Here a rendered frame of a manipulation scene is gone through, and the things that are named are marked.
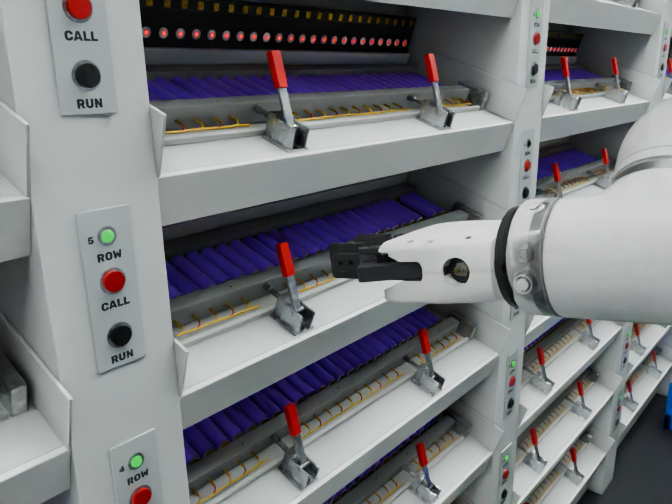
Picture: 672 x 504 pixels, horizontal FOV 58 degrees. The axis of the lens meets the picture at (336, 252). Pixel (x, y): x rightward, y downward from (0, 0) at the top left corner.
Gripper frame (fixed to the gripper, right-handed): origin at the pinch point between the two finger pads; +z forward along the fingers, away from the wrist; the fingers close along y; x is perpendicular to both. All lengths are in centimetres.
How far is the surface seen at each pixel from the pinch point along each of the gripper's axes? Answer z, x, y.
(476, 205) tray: 13.2, -2.4, 44.9
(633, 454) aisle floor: 23, -96, 141
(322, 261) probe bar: 14.4, -3.0, 9.6
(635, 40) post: 7, 24, 115
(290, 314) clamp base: 10.3, -6.1, -0.5
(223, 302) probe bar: 15.2, -3.8, -4.9
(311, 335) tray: 9.2, -8.8, 0.9
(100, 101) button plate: 4.8, 15.3, -19.4
